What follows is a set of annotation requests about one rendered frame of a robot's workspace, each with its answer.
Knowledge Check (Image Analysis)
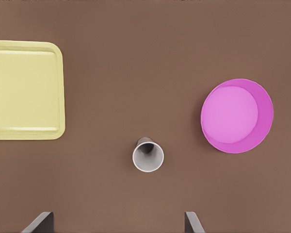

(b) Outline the white IKEA cup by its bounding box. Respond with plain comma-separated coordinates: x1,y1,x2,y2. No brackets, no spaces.
132,137,165,173

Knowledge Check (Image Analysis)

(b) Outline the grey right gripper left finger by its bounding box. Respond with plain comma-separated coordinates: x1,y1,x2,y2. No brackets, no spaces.
20,211,54,233

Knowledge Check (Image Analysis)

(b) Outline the pink round bowl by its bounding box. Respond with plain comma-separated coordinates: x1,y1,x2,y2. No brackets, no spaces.
200,78,274,154

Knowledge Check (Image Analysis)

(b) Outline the pale yellow tray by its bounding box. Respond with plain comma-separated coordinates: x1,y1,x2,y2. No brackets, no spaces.
0,40,65,141

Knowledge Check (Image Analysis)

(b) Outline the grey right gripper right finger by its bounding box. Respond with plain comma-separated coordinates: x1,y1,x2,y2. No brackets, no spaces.
184,211,205,233

